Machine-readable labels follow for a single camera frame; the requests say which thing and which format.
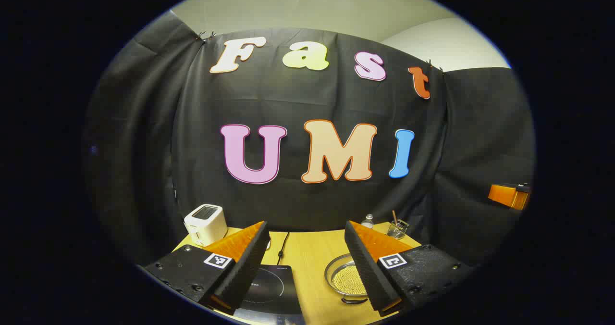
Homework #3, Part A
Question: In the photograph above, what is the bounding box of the black induction cooktop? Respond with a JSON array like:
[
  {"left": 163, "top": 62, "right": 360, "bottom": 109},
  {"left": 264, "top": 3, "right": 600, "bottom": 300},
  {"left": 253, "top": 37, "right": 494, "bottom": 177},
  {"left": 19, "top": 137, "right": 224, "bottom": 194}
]
[{"left": 238, "top": 265, "right": 306, "bottom": 316}]

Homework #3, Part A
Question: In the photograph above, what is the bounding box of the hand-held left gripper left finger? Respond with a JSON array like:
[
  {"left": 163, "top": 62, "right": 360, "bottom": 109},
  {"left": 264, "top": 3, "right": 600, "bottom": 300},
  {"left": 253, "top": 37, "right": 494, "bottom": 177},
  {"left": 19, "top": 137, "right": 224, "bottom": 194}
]
[{"left": 144, "top": 221, "right": 271, "bottom": 316}]

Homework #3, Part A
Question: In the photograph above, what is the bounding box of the black backdrop cloth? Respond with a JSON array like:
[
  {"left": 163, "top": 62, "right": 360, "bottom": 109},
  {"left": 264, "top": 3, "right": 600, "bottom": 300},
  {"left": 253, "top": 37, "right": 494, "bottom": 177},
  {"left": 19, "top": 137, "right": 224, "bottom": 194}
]
[{"left": 84, "top": 10, "right": 536, "bottom": 268}]

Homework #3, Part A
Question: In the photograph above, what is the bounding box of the wire mesh holder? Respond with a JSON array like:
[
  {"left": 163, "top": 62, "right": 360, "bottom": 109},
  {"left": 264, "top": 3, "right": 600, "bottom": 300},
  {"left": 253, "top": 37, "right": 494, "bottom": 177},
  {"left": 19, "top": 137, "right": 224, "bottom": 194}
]
[{"left": 387, "top": 219, "right": 410, "bottom": 239}]

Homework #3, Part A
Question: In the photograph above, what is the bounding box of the white toaster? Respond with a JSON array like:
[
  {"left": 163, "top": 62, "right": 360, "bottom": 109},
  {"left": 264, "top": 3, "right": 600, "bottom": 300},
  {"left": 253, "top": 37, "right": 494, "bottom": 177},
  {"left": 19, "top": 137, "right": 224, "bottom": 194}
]
[{"left": 184, "top": 204, "right": 228, "bottom": 247}]

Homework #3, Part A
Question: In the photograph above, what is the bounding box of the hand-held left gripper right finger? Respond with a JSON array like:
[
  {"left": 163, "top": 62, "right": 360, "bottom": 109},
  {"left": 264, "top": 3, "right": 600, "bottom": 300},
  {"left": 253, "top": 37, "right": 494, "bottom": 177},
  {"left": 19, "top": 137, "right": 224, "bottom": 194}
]
[{"left": 344, "top": 221, "right": 474, "bottom": 317}]

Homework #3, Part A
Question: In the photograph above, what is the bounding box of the black power cable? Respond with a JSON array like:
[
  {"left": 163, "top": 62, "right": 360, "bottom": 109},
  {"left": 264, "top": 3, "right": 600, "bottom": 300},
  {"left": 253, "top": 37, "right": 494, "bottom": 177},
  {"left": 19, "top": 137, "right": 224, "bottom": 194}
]
[{"left": 277, "top": 232, "right": 290, "bottom": 266}]

